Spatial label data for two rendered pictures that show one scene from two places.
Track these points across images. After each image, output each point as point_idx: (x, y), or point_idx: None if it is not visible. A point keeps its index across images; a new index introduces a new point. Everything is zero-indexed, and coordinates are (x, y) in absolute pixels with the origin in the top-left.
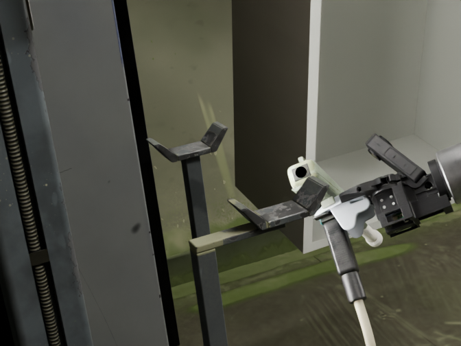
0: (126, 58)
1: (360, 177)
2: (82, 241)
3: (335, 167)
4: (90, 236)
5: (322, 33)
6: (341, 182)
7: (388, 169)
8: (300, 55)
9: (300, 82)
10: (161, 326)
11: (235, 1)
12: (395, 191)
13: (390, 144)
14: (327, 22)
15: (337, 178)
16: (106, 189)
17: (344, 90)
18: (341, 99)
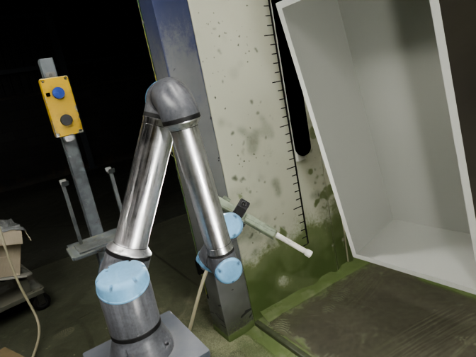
0: None
1: (441, 246)
2: (187, 193)
3: (443, 235)
4: (188, 192)
5: (427, 156)
6: (428, 243)
7: (462, 251)
8: (330, 162)
9: (333, 175)
10: None
11: (367, 129)
12: None
13: (241, 205)
14: (429, 150)
15: (431, 240)
16: None
17: (452, 193)
18: (451, 198)
